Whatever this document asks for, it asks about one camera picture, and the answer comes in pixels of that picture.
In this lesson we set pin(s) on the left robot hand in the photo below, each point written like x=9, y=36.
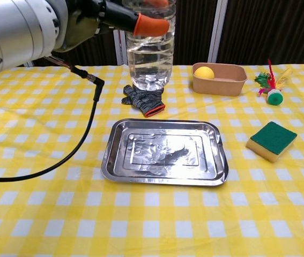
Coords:
x=87, y=21

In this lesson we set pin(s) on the transparent water bottle white cap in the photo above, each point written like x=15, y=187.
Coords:
x=149, y=67

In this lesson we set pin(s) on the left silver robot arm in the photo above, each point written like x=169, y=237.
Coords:
x=12, y=34

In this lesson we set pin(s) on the rectangular metal tray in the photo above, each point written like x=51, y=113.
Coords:
x=165, y=150

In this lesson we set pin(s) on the grey knit work glove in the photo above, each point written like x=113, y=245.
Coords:
x=146, y=104

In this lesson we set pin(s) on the yellow ball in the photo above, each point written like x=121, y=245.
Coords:
x=204, y=72

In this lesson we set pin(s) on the brown paper food container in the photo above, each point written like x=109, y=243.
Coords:
x=221, y=85

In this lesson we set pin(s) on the colourful feather shuttlecock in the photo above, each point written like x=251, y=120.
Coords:
x=275, y=97

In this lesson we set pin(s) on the yellow white checkered tablecloth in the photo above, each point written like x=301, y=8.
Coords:
x=151, y=214

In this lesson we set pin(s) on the green and yellow sponge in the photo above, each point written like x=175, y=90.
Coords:
x=273, y=136

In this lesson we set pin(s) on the white partition post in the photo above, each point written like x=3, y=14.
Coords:
x=217, y=32
x=119, y=48

